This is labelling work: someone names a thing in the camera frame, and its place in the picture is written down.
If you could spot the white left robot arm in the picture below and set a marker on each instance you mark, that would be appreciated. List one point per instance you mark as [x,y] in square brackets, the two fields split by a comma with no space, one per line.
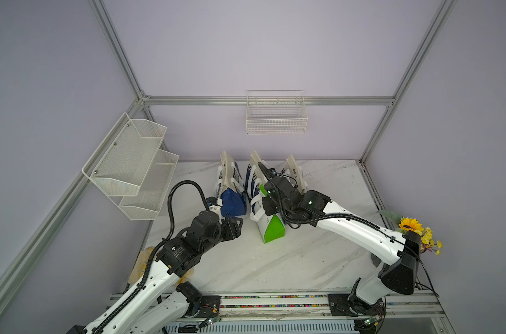
[159,297]

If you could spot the yellow dotted work gloves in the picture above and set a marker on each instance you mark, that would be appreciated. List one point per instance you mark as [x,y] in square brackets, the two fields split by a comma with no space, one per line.
[141,265]

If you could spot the blue beige bag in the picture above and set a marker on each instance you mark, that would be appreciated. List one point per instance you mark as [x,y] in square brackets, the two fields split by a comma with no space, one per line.
[229,188]
[292,169]
[254,177]

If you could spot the blue beige bag middle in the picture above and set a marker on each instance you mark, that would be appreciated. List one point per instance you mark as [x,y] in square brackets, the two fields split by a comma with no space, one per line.
[254,177]

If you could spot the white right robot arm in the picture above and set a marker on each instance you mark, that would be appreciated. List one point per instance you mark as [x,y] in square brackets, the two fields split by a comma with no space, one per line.
[399,253]

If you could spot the green white takeout bag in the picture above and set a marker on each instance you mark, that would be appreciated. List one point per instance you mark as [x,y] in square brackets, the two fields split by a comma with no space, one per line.
[270,227]

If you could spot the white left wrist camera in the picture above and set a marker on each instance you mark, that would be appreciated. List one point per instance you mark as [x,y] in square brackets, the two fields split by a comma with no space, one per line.
[214,203]

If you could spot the aluminium frame profiles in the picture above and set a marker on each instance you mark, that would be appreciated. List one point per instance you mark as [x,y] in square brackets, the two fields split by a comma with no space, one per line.
[18,272]

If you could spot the blue beige bag left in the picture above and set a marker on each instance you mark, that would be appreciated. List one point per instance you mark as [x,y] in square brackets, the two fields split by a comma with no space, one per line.
[229,188]

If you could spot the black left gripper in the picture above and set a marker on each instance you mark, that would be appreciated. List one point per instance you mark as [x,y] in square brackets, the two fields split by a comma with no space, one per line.
[230,228]

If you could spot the blue beige bag right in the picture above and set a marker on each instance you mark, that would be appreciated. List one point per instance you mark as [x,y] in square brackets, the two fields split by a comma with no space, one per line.
[292,169]

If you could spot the sunflower bouquet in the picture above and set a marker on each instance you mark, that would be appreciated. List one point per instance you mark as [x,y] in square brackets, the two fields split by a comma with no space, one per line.
[404,225]

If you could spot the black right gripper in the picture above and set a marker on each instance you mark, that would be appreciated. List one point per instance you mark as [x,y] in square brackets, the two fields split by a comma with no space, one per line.
[268,202]

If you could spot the white mesh two-tier shelf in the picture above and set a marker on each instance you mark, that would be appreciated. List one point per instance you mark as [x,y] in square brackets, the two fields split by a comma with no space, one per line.
[132,168]

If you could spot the white wire wall basket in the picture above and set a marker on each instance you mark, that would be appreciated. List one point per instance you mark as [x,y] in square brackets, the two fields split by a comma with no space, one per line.
[277,112]

